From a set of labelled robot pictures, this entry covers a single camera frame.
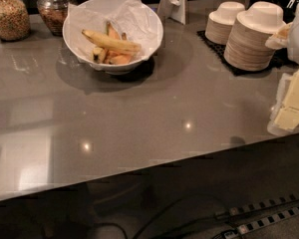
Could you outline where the upper power strip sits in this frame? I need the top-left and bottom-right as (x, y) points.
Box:
(214, 192), (299, 220)

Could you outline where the orange banana piece upper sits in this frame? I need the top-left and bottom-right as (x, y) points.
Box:
(107, 22), (121, 40)

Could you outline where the left stack of paper bowls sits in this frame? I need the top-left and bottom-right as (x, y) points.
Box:
(205, 1), (245, 45)

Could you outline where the glass jar of brown nuts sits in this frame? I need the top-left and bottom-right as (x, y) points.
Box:
(37, 0), (77, 36)

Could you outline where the orange banana piece lower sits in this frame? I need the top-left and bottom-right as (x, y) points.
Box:
(105, 51), (132, 65)

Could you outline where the black floor cable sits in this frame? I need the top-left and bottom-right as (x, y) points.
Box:
(93, 196), (230, 239)

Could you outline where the long yellow banana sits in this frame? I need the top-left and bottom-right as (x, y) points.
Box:
(82, 29), (142, 55)

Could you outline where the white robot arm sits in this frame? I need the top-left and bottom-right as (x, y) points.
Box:
(265, 4), (299, 136)

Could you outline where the white paper bowl liner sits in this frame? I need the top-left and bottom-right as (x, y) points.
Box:
(63, 0), (163, 65)

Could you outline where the white sign stand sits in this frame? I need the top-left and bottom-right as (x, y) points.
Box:
(157, 0), (187, 25)

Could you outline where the power strip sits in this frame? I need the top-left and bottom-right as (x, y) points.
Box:
(220, 202), (299, 239)
(214, 192), (299, 220)

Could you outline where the white ceramic bowl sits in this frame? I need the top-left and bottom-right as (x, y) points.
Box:
(62, 0), (164, 76)

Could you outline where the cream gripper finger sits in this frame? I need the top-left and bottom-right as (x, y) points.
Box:
(274, 108), (299, 131)

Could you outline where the large glass jar of grains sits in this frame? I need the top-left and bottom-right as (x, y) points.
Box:
(0, 0), (31, 41)

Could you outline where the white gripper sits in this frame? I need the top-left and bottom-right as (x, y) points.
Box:
(265, 23), (299, 111)

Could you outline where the lower power strip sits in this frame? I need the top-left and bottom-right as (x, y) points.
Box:
(220, 202), (299, 239)

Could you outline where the black rubber mat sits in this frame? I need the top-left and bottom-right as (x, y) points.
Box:
(196, 30), (299, 76)

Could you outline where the orange banana piece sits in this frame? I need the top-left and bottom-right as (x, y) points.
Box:
(107, 22), (121, 40)
(105, 51), (132, 65)

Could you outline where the small banana piece left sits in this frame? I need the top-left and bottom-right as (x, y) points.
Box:
(92, 47), (108, 64)

